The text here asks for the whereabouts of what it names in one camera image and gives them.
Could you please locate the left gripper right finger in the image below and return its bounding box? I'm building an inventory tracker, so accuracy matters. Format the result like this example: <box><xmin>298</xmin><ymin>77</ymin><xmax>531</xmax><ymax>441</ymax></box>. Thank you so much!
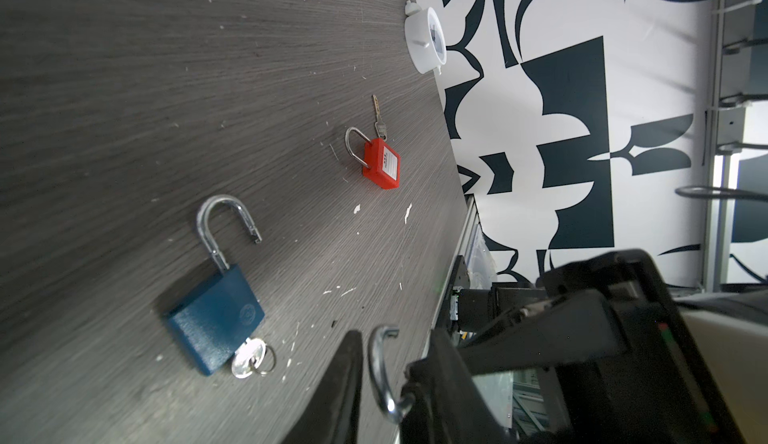
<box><xmin>399</xmin><ymin>330</ymin><xmax>510</xmax><ymax>443</ymax></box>

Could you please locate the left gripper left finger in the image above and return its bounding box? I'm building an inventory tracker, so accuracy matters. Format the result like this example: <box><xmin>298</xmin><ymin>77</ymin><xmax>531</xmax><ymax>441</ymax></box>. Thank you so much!
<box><xmin>282</xmin><ymin>330</ymin><xmax>364</xmax><ymax>444</ymax></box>

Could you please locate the small black padlock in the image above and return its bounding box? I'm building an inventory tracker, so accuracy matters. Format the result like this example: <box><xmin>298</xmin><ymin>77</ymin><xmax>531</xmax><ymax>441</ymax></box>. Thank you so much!
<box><xmin>367</xmin><ymin>324</ymin><xmax>415</xmax><ymax>425</ymax></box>

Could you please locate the red padlock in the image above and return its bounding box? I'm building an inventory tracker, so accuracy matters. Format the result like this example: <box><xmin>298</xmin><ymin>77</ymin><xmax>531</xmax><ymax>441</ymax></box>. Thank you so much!
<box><xmin>344</xmin><ymin>127</ymin><xmax>401</xmax><ymax>190</ymax></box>

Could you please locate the silver brass key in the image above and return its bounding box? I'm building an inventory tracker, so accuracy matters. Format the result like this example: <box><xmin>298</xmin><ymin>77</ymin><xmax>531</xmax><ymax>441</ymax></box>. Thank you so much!
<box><xmin>371</xmin><ymin>94</ymin><xmax>388</xmax><ymax>141</ymax></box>

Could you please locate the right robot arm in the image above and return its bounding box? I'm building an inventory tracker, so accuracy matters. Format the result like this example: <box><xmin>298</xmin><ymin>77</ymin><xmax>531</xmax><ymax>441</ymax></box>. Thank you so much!
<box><xmin>392</xmin><ymin>249</ymin><xmax>767</xmax><ymax>443</ymax></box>

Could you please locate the large blue padlock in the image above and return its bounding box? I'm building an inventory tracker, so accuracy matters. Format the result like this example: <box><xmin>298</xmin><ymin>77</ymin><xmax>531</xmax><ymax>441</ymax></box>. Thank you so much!
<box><xmin>164</xmin><ymin>194</ymin><xmax>277</xmax><ymax>379</ymax></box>

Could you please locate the white alarm clock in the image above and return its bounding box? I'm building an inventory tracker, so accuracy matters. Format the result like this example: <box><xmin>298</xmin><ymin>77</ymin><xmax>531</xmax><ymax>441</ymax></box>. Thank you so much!
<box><xmin>404</xmin><ymin>0</ymin><xmax>447</xmax><ymax>74</ymax></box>

